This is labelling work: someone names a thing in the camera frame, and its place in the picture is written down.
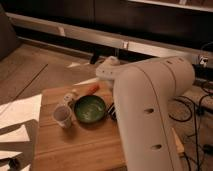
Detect black eraser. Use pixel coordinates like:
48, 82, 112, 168
107, 104, 116, 121

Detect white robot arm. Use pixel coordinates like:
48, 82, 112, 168
96, 56, 195, 171

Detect orange carrot toy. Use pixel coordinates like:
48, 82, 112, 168
87, 84, 100, 95

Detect green bowl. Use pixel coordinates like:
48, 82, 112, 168
74, 95, 106, 124

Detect small white bottle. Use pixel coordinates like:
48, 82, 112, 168
63, 89, 78, 105

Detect white paper cup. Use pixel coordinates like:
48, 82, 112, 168
52, 105, 72, 128

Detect wooden board table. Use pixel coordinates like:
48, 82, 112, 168
33, 83, 125, 171

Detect metal rail frame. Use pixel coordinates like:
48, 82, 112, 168
6, 12, 213, 68

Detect black cables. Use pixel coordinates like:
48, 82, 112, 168
168, 81, 213, 171

